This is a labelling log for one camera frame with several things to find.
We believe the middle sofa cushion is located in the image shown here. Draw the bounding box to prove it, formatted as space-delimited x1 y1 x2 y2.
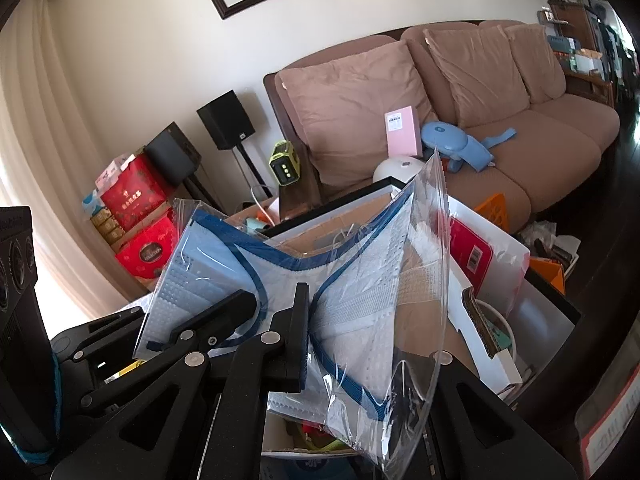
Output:
423 25 529 129

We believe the pink booklet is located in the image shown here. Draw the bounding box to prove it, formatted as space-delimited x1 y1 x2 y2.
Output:
385 106 423 158

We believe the right black speaker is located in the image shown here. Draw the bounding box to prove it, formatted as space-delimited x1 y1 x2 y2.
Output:
196 90 255 151

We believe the white dome lamp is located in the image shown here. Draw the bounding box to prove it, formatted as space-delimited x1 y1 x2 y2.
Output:
372 156 425 184

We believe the orange cardboard box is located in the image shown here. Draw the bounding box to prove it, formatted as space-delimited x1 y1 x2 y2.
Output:
529 257 565 295

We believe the right sofa cushion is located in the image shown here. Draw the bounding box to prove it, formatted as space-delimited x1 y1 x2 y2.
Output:
504 24 566 104

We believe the green portable speaker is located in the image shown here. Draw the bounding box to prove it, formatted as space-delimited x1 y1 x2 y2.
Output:
269 140 300 186

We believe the cardboard box tray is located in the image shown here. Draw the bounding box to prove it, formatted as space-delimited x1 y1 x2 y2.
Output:
259 194 524 456

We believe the sofa cushion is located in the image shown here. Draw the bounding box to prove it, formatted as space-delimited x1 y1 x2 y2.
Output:
278 41 437 192
423 25 529 129
504 24 566 104

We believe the orange plastic basket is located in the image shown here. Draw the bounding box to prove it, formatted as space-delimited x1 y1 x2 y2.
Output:
474 193 510 232

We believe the brown fabric sofa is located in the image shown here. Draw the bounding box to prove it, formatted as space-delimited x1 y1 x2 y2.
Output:
264 21 620 231

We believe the red chocolate gift box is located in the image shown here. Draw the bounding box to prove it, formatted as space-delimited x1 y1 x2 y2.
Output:
116 214 179 280

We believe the left sofa cushion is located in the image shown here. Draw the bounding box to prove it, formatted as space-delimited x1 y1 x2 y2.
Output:
278 41 437 192

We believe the black speaker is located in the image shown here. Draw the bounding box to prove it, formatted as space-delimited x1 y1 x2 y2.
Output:
143 122 202 186
196 90 255 151

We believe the red tea gift bag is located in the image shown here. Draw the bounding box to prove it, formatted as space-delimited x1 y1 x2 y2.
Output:
101 153 175 232

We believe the left black speaker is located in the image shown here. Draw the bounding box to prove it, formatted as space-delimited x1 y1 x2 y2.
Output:
143 122 202 186

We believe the face mask plastic bag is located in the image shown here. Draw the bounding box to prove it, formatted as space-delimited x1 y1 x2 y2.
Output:
134 156 449 479

